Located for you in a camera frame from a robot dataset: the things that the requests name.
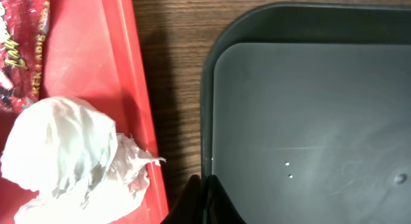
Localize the black plastic tray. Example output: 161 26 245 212
200 3 410 223

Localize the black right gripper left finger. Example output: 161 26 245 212
161 175 202 224

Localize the red snack wrapper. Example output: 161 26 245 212
1 0 50 114

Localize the white tissue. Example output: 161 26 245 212
1 97 160 224

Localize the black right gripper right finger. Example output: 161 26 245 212
205 175 246 224

